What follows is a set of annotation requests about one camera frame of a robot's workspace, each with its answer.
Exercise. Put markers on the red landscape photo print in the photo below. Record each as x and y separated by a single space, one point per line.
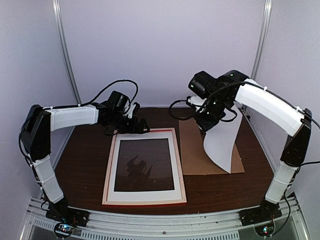
219 141

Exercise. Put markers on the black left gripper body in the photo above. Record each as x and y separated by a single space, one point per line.
123 126

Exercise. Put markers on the aluminium front rail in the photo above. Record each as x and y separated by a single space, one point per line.
224 225

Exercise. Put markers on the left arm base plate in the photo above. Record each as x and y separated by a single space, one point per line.
69 215

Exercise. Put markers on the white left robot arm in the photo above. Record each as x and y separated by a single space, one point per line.
35 134

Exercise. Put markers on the left aluminium corner post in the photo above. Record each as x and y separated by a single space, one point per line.
64 47

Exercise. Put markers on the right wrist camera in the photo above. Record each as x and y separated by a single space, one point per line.
195 101

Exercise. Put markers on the aluminium corner post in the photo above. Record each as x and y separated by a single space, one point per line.
64 47
264 30

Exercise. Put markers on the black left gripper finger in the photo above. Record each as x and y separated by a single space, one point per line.
135 108
143 126

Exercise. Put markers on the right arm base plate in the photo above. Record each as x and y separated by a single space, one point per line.
252 216

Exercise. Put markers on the right aluminium corner post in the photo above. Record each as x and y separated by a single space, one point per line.
264 30

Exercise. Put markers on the brown backing board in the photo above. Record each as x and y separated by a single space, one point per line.
194 159

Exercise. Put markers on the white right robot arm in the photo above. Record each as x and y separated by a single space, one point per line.
296 122

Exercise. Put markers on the clear acrylic sheet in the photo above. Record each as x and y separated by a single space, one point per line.
144 165

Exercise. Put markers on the pink wooden picture frame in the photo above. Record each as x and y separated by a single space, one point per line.
181 175

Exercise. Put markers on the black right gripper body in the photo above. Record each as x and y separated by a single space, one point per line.
216 106

